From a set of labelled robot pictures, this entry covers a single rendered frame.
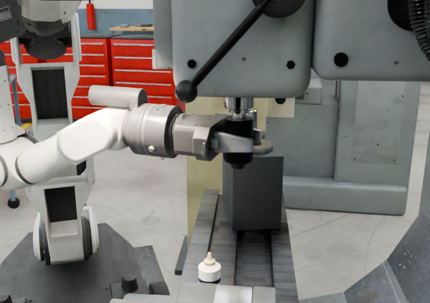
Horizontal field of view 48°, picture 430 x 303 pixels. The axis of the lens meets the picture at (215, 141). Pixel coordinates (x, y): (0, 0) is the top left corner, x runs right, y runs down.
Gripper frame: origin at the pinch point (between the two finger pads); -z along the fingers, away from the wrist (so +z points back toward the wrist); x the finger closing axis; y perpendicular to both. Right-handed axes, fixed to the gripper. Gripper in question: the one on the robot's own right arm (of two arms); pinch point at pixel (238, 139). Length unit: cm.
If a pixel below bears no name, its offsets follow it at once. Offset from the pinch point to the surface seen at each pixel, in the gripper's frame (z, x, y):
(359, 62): -17.8, -7.6, -14.0
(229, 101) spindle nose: 0.9, -2.2, -6.5
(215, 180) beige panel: 61, 161, 75
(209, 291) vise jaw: 1.0, -10.6, 21.4
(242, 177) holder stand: 8.0, 30.9, 18.7
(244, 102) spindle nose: -1.4, -1.9, -6.5
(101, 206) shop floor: 162, 204, 125
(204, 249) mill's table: 13.2, 19.5, 32.5
